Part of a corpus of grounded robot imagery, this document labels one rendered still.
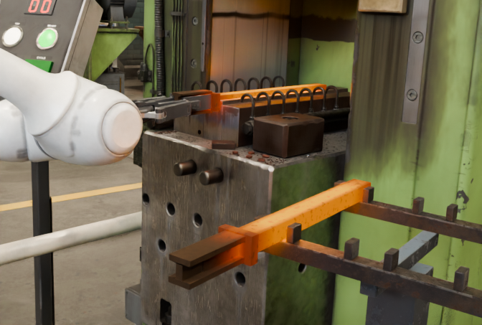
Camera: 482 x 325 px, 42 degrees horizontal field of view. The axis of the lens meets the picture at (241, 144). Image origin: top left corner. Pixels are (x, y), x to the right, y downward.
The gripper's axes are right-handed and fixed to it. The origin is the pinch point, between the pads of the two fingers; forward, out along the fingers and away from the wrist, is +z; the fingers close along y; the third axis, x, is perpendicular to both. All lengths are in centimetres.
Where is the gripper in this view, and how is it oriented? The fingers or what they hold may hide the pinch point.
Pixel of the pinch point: (193, 102)
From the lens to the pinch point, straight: 123.6
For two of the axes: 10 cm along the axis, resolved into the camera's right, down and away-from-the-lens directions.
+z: 7.1, -1.6, 6.9
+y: 7.1, 1.8, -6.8
